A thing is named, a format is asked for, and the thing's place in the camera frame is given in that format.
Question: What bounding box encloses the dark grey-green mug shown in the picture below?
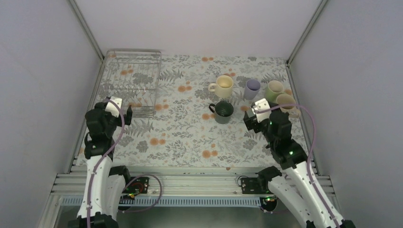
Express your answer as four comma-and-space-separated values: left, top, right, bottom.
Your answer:
208, 101, 234, 124

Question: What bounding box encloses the lilac cup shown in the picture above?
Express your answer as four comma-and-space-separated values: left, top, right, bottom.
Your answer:
243, 79, 261, 100

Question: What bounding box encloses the yellow-green mug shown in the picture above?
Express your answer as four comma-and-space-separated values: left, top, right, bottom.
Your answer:
264, 80, 285, 102

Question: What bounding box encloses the floral patterned mug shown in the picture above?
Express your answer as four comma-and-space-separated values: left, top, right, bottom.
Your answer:
276, 94, 301, 118

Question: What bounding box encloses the cream mug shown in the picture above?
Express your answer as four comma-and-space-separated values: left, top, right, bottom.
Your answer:
208, 75, 234, 98

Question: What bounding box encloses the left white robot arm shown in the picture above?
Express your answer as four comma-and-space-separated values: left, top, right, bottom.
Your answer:
67, 97, 133, 228

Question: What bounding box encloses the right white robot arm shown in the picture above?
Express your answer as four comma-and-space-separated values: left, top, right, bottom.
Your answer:
243, 109, 355, 228

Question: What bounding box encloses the floral tablecloth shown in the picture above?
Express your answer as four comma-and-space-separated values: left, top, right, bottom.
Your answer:
114, 55, 290, 168

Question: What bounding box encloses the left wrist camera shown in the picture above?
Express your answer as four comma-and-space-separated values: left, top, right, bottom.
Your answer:
105, 96, 122, 117

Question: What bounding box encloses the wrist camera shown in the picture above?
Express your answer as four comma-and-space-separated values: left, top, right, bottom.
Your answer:
105, 96, 122, 117
251, 98, 271, 123

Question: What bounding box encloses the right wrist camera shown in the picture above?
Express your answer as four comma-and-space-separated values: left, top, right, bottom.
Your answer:
251, 98, 271, 123

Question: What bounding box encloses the wire dish rack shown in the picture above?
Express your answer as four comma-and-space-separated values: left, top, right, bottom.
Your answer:
96, 48, 162, 118

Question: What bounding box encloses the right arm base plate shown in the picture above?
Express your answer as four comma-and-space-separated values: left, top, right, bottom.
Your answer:
239, 177, 270, 195

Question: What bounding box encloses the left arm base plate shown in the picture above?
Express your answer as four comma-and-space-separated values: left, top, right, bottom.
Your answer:
123, 177, 150, 195

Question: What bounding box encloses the aluminium rail frame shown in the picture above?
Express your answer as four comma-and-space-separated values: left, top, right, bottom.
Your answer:
38, 165, 347, 228

